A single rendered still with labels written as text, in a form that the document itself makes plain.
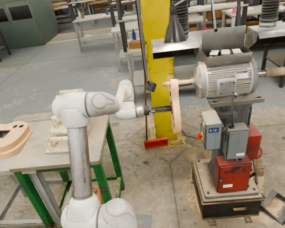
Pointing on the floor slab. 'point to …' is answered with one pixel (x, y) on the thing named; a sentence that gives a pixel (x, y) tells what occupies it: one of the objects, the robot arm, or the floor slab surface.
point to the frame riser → (226, 206)
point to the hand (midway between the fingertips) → (171, 108)
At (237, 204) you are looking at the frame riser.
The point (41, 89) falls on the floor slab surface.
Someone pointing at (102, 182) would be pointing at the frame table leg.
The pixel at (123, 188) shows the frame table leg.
